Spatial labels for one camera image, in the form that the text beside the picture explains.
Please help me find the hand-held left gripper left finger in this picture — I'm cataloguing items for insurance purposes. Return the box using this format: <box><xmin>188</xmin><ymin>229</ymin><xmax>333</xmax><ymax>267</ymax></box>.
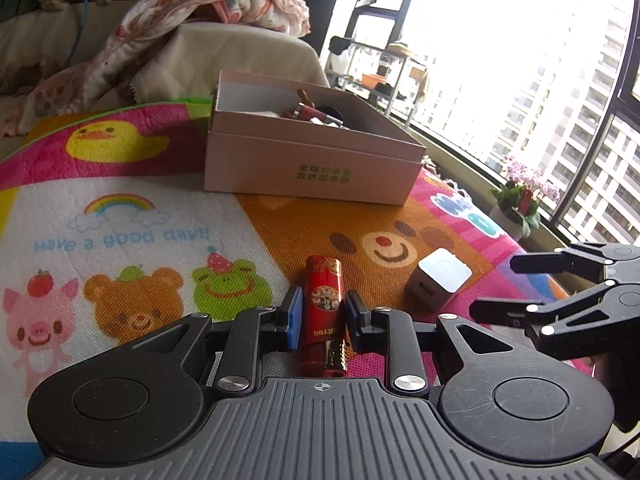
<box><xmin>131</xmin><ymin>287</ymin><xmax>305</xmax><ymax>395</ymax></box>

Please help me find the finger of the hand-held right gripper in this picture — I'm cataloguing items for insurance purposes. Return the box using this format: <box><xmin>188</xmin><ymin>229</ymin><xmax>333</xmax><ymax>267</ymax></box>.
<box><xmin>470</xmin><ymin>280</ymin><xmax>640</xmax><ymax>361</ymax></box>
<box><xmin>510</xmin><ymin>241</ymin><xmax>640</xmax><ymax>281</ymax></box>

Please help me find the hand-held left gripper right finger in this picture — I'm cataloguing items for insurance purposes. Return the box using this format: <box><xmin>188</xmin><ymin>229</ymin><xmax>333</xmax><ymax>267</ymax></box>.
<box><xmin>345</xmin><ymin>289</ymin><xmax>513</xmax><ymax>395</ymax></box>

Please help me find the red lighter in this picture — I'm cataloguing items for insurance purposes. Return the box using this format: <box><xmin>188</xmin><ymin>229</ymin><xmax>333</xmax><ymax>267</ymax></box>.
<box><xmin>299</xmin><ymin>255</ymin><xmax>348</xmax><ymax>378</ymax></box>

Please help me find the white cube charger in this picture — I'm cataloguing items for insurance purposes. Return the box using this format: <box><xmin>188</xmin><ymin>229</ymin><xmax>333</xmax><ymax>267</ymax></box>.
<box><xmin>404</xmin><ymin>247</ymin><xmax>473</xmax><ymax>313</ymax></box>

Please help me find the pink cardboard box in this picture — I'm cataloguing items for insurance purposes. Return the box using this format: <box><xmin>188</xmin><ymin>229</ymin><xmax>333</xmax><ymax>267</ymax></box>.
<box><xmin>203</xmin><ymin>70</ymin><xmax>427</xmax><ymax>207</ymax></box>

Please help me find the brown deer figurine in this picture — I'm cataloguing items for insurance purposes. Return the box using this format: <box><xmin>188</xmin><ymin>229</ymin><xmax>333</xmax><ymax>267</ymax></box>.
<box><xmin>285</xmin><ymin>87</ymin><xmax>316</xmax><ymax>116</ymax></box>

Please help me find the potted pink flower plant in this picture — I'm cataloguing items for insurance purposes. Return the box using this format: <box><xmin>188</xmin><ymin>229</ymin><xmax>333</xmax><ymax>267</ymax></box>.
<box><xmin>489</xmin><ymin>155</ymin><xmax>561</xmax><ymax>241</ymax></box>

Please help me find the colourful cartoon play mat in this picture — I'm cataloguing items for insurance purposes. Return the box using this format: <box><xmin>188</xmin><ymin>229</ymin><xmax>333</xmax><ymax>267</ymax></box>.
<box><xmin>0</xmin><ymin>96</ymin><xmax>596</xmax><ymax>480</ymax></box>

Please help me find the metal shelf rack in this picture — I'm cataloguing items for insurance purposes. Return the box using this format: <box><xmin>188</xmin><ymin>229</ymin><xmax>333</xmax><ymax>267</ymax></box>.
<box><xmin>325</xmin><ymin>35</ymin><xmax>431</xmax><ymax>131</ymax></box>

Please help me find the beige covered sofa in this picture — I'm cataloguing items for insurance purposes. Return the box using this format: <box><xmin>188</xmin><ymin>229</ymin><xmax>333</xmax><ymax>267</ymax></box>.
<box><xmin>0</xmin><ymin>0</ymin><xmax>331</xmax><ymax>161</ymax></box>

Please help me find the pink printed blanket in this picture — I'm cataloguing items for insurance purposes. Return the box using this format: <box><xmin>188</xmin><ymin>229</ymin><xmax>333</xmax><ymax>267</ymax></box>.
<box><xmin>0</xmin><ymin>0</ymin><xmax>311</xmax><ymax>138</ymax></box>

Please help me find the green plush toy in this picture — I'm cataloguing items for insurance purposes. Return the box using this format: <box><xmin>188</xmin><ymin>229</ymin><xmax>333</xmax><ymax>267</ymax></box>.
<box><xmin>0</xmin><ymin>0</ymin><xmax>41</xmax><ymax>23</ymax></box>

